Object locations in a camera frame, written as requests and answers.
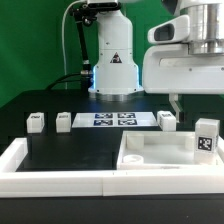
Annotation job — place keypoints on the white u-shaped obstacle fence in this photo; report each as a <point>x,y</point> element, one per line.
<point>101,183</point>

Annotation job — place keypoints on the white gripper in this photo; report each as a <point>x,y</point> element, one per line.
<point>170,69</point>

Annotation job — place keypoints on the white square table top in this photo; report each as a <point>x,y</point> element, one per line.
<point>162,150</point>

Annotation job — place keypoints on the white marker tag sheet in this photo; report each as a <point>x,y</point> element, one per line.
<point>114,119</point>

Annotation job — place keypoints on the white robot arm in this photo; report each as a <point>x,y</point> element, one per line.
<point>197,23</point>

